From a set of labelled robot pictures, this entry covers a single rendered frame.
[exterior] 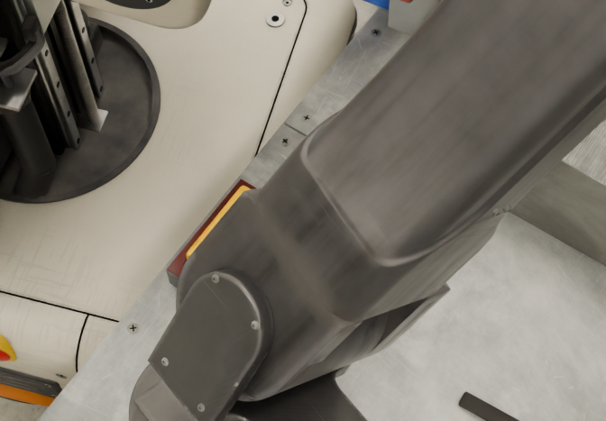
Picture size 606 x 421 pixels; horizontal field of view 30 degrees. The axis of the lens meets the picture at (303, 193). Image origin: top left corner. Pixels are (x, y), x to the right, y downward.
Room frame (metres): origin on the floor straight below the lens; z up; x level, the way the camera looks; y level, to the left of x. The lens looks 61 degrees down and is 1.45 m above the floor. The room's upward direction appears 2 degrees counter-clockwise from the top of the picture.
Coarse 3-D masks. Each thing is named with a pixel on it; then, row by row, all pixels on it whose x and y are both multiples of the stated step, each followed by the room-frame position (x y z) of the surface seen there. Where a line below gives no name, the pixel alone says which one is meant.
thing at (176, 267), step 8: (240, 184) 0.36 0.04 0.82; (248, 184) 0.36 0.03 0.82; (232, 192) 0.36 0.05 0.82; (224, 200) 0.35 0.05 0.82; (216, 208) 0.35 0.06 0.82; (208, 224) 0.34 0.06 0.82; (200, 232) 0.33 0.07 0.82; (192, 240) 0.32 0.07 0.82; (184, 248) 0.32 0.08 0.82; (184, 256) 0.31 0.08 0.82; (176, 264) 0.31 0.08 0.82; (176, 272) 0.30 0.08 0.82
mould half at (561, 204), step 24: (600, 144) 0.34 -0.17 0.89; (576, 168) 0.33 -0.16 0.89; (600, 168) 0.33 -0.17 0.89; (528, 192) 0.34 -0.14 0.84; (552, 192) 0.33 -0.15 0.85; (576, 192) 0.33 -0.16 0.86; (600, 192) 0.32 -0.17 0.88; (528, 216) 0.34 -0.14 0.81; (552, 216) 0.33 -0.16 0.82; (576, 216) 0.32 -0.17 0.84; (600, 216) 0.31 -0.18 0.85; (576, 240) 0.32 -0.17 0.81; (600, 240) 0.31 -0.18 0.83
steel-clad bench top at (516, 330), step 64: (384, 64) 0.47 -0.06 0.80; (512, 256) 0.31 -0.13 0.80; (576, 256) 0.31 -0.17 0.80; (128, 320) 0.28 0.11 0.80; (448, 320) 0.27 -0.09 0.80; (512, 320) 0.27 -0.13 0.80; (576, 320) 0.27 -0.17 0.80; (128, 384) 0.24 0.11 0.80; (384, 384) 0.23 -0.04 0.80; (448, 384) 0.23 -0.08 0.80; (512, 384) 0.23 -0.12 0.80; (576, 384) 0.23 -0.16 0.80
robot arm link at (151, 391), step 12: (144, 372) 0.16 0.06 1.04; (156, 372) 0.16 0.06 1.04; (144, 384) 0.15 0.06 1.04; (156, 384) 0.15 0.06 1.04; (132, 396) 0.15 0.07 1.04; (144, 396) 0.14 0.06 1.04; (156, 396) 0.14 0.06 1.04; (168, 396) 0.14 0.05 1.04; (132, 408) 0.14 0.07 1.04; (144, 408) 0.14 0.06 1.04; (156, 408) 0.14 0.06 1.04; (168, 408) 0.14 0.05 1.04; (180, 408) 0.14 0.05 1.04; (132, 420) 0.14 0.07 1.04; (144, 420) 0.14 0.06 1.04; (156, 420) 0.14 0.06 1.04; (168, 420) 0.14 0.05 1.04; (180, 420) 0.13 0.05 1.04; (192, 420) 0.13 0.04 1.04
